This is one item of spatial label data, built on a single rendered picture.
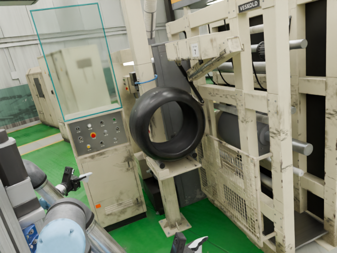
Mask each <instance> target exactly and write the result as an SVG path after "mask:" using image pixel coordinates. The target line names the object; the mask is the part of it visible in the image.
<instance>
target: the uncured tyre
mask: <svg viewBox="0 0 337 253"><path fill-rule="evenodd" d="M156 91H158V93H156V94H153V93H154V92H156ZM171 101H175V102H176V103H177V104H178V105H179V106H180V108H181V111H182V114H183V121H182V126H181V128H180V130H179V132H178V133H177V134H176V135H175V136H174V137H173V138H172V139H170V140H168V141H166V142H162V143H156V142H152V141H151V140H150V137H149V123H150V120H151V117H152V116H153V114H154V113H155V111H156V110H157V109H158V108H159V107H161V106H162V105H164V104H165V103H168V102H171ZM135 109H136V112H134V111H135ZM205 126H206V119H205V113H204V110H203V108H202V106H201V104H200V103H199V101H196V100H195V99H194V98H193V96H192V94H191V93H189V92H188V91H186V90H183V89H180V88H175V87H170V86H159V87H155V88H152V89H150V90H148V91H147V92H145V93H144V94H143V95H142V96H141V97H140V98H139V99H138V100H137V101H136V103H135V104H134V106H133V108H132V110H131V113H130V118H129V129H130V133H131V136H132V138H133V140H134V141H135V143H136V144H137V145H138V147H139V148H140V149H141V150H142V151H143V152H144V153H145V154H146V155H147V156H148V157H150V158H152V159H154V160H157V161H161V162H175V161H178V160H181V159H183V158H185V157H187V156H188V155H190V154H191V153H192V152H193V151H194V150H195V149H196V148H197V146H198V145H199V144H200V142H201V140H202V138H203V135H204V132H205Z"/></svg>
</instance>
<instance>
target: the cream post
mask: <svg viewBox="0 0 337 253"><path fill-rule="evenodd" d="M120 1H121V6H122V10H123V15H124V20H125V25H126V30H127V34H128V39H129V44H130V49H131V54H132V58H133V63H134V68H135V73H136V77H137V78H139V80H140V82H145V81H149V80H152V79H154V78H155V77H154V72H153V67H152V61H151V56H150V51H149V45H148V40H147V35H146V29H145V24H144V19H143V13H142V8H141V3H140V0H120ZM140 86H141V87H140ZM140 86H138V88H139V92H140V96H141V95H143V94H144V93H145V92H147V91H148V90H150V89H152V88H155V87H156V83H155V80H153V81H151V82H147V83H143V84H140ZM149 131H150V133H149V137H150V140H151V141H152V142H156V143H161V142H164V141H166V137H165V131H164V126H163V121H162V115H161V109H160V107H159V108H158V109H157V110H156V111H155V113H154V114H153V116H152V117H151V120H150V123H149ZM158 183H159V188H160V193H161V198H162V202H163V207H164V212H165V217H166V220H167V221H168V225H169V227H170V228H171V229H172V228H174V227H176V222H177V224H178V226H179V225H181V224H182V220H181V215H180V209H179V204H178V199H177V193H176V188H175V183H174V177H170V178H167V179H164V180H162V181H160V180H159V179H158Z"/></svg>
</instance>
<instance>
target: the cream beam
mask: <svg viewBox="0 0 337 253"><path fill-rule="evenodd" d="M232 36H233V32H232V30H229V31H223V32H217V33H211V34H206V35H200V36H195V37H191V38H187V39H183V40H178V41H174V42H170V43H166V44H165V48H166V53H167V59H168V61H185V60H203V59H208V58H213V57H219V55H220V50H219V44H220V43H221V42H222V41H224V40H225V39H226V38H228V37H232ZM196 43H197V44H198V51H199V56H198V57H193V54H192V46H191V44H196Z"/></svg>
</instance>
